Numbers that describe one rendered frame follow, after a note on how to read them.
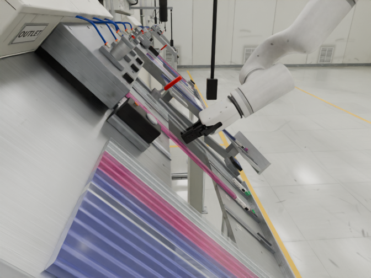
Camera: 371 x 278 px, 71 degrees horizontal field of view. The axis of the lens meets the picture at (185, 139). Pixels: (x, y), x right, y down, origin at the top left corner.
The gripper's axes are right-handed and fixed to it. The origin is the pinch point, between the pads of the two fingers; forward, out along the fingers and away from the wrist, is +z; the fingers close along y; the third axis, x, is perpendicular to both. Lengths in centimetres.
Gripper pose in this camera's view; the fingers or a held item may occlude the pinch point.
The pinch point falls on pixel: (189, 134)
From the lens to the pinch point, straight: 76.0
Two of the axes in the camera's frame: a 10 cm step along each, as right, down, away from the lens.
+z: -8.4, 5.1, 1.5
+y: 0.8, 4.0, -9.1
